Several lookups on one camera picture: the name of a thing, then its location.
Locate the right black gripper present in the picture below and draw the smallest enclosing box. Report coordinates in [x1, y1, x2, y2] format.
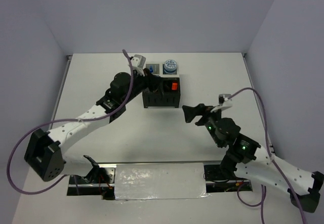
[181, 103, 224, 147]

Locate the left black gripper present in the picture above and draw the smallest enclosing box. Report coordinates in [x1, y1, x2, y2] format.
[123, 67, 164, 104]

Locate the orange capped black highlighter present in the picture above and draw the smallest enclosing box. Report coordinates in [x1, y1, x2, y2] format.
[171, 82, 178, 91]

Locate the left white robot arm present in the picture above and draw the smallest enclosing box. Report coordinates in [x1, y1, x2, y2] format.
[24, 68, 162, 182]

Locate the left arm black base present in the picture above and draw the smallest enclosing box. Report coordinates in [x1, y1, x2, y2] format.
[66, 167, 116, 201]

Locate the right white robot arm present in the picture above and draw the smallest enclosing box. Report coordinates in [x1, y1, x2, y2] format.
[182, 104, 323, 213]

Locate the white two-slot organizer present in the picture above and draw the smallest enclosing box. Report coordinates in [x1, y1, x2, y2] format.
[145, 62, 180, 78]

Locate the black two-slot organizer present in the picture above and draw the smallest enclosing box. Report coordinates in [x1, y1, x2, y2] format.
[142, 78, 181, 108]

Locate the silver tape sheet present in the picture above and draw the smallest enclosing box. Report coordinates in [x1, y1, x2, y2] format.
[114, 163, 208, 200]

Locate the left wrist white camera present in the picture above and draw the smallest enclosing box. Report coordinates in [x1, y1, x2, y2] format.
[131, 54, 146, 76]

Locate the wrist white camera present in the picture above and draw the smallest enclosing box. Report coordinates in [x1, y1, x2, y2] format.
[131, 54, 146, 76]
[211, 94, 233, 113]

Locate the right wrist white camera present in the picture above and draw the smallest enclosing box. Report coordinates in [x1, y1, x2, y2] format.
[211, 94, 233, 113]

